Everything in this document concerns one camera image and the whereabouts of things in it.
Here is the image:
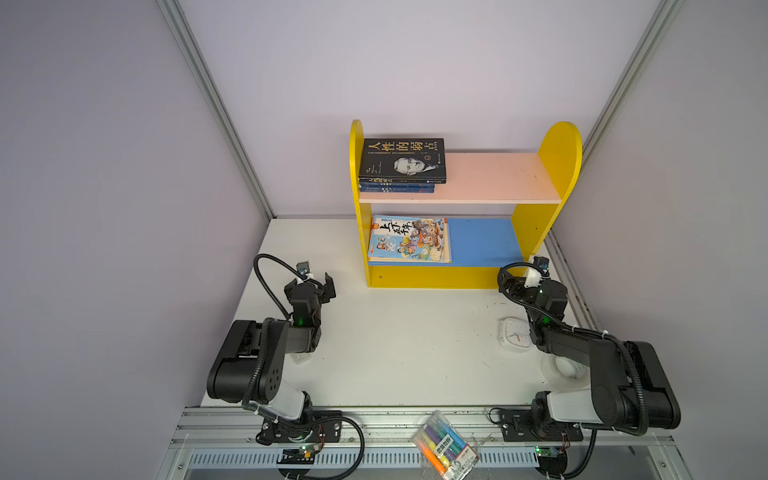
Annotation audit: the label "light blue thin book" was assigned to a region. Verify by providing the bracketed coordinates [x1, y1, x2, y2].
[368, 215, 452, 263]

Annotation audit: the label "dark blue bottom book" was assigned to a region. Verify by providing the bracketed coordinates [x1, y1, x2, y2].
[359, 182, 435, 194]

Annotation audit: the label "black book gold lettering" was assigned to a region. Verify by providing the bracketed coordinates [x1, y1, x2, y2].
[358, 138, 447, 184]

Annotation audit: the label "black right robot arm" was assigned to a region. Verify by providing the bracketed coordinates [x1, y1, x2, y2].
[497, 257, 682, 438]

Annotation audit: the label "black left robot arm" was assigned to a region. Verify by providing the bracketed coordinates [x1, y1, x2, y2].
[206, 253, 336, 424]

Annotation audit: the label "small clear plastic box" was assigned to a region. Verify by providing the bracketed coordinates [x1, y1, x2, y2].
[290, 353, 312, 365]

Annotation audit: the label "white tape roll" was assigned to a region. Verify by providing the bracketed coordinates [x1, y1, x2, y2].
[540, 355, 589, 385]

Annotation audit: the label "yellow shelf pink blue boards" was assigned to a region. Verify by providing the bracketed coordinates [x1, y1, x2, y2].
[349, 120, 583, 289]

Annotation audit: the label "pack of coloured markers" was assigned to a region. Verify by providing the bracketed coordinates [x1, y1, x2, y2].
[411, 410, 479, 480]

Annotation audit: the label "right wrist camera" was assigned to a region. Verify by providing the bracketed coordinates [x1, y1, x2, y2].
[524, 256, 550, 288]

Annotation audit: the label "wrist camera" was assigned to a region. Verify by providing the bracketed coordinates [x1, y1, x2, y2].
[524, 256, 550, 288]
[296, 261, 314, 279]

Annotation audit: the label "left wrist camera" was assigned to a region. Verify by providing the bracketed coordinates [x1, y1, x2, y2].
[296, 261, 314, 279]

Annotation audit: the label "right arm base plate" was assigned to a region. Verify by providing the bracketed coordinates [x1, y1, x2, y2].
[487, 391, 584, 443]

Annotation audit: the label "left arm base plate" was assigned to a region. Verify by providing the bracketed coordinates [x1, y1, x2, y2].
[255, 410, 342, 446]

